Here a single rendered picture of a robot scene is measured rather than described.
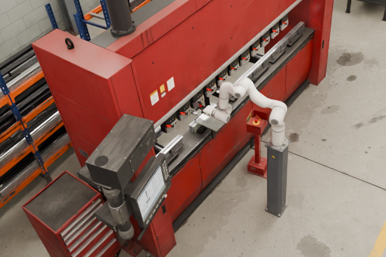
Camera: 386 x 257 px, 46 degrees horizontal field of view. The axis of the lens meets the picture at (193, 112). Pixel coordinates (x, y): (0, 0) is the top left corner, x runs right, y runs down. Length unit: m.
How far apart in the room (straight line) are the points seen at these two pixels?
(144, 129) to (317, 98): 3.59
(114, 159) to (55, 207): 1.30
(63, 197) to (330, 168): 2.94
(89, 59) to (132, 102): 0.43
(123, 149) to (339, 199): 2.82
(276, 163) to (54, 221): 2.03
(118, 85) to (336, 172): 3.04
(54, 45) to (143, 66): 0.68
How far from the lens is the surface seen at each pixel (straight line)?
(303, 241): 4.83
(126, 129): 3.17
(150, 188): 3.36
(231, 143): 5.07
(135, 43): 3.44
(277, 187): 4.62
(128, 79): 3.22
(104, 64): 3.21
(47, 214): 4.16
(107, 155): 3.04
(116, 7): 3.37
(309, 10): 5.94
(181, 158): 4.37
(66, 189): 4.28
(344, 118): 6.06
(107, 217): 3.67
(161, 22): 3.60
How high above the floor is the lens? 4.06
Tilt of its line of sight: 41 degrees down
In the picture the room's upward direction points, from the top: 8 degrees counter-clockwise
